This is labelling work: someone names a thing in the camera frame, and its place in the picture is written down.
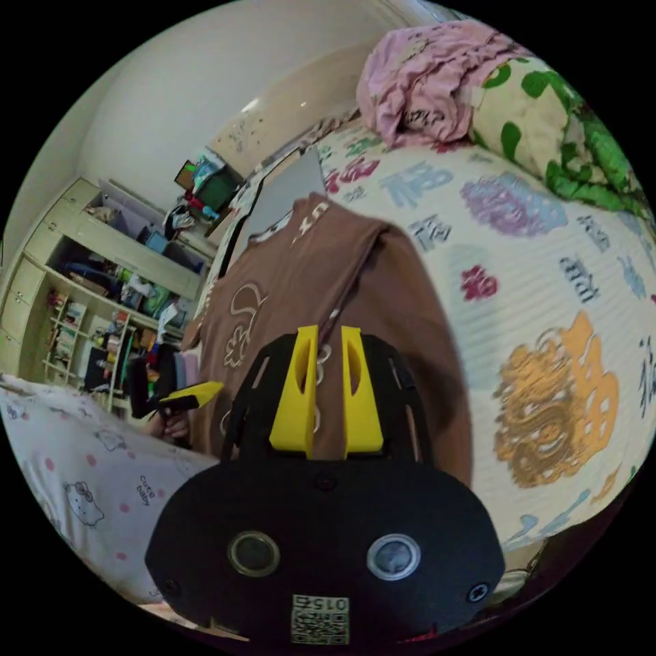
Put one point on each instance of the cream cupboard with open shelves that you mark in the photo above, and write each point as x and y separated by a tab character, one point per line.
77	287

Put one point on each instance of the bed with printed quilt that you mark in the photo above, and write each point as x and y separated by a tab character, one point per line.
523	287

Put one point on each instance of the brown t-shirt with white print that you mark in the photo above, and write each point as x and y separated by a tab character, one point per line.
389	318

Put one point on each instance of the rolled green patterned blanket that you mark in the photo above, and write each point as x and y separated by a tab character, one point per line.
543	118

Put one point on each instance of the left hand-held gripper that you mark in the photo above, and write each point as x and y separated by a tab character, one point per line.
171	412

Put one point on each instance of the person's left hand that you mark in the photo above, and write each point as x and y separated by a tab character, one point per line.
177	430

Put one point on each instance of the pile of clothes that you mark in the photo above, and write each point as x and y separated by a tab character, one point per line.
420	77

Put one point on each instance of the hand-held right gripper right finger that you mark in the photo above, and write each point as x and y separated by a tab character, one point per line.
365	410

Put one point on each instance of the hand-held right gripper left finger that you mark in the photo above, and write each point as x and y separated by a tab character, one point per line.
292	405

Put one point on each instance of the flat grey board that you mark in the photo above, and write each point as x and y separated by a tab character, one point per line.
287	197

